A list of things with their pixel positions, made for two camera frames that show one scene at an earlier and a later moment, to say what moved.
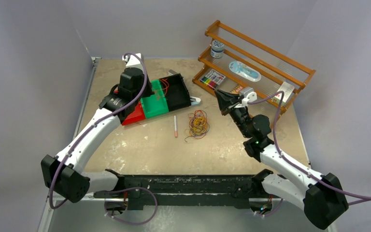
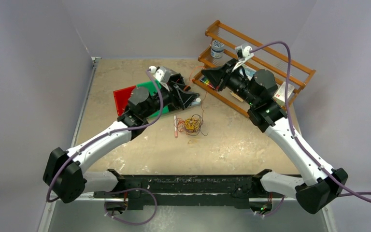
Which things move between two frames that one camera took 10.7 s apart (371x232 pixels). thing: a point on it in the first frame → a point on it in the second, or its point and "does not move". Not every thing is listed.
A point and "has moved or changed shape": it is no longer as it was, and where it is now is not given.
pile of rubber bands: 199,124 has moved or changed shape
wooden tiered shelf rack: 232,61 does not move
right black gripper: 224,100 → 216,76
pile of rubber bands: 198,125 → 179,123
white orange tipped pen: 175,123 does not move
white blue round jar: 217,49 does not move
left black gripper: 149,91 → 178,96
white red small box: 287,89 does not move
